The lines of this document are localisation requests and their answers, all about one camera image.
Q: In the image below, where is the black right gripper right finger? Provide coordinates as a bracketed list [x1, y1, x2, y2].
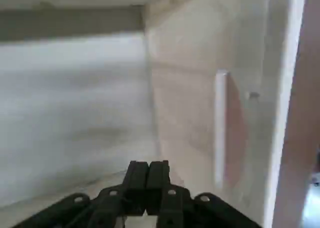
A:
[145, 159, 261, 228]

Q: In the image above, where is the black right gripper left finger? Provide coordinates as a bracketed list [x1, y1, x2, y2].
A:
[14, 159, 150, 228]

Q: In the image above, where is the white folding storage box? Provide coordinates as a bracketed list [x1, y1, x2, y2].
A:
[0, 0, 309, 228]

